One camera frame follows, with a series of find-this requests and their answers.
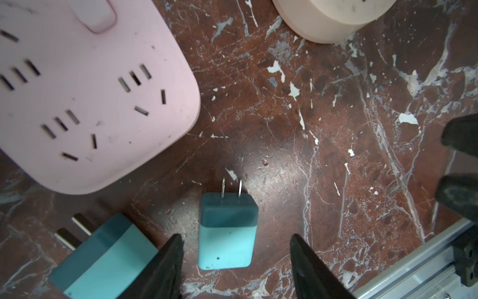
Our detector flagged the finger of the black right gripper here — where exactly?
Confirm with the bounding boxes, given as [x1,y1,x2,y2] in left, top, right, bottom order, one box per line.
[441,113,478,157]
[435,174,478,223]

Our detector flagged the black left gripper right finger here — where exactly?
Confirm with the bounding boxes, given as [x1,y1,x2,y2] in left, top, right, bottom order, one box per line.
[290,234,354,299]

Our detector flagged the teal charger cube with cable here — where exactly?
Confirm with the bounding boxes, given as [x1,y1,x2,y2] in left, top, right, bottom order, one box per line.
[50,213,158,299]

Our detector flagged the beige round power strip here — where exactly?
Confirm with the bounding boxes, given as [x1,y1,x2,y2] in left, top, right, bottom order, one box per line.
[273,0,395,44]

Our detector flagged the pink square power strip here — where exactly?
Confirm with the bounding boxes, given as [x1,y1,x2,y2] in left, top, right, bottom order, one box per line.
[1,1,200,195]

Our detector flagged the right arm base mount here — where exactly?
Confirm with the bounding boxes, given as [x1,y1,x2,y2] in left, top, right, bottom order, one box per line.
[453,225,478,287]

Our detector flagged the aluminium cage frame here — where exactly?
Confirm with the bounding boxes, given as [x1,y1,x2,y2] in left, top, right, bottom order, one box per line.
[354,219,478,299]

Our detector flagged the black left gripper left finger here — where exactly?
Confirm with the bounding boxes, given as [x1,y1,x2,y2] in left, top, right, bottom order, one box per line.
[119,234,184,299]

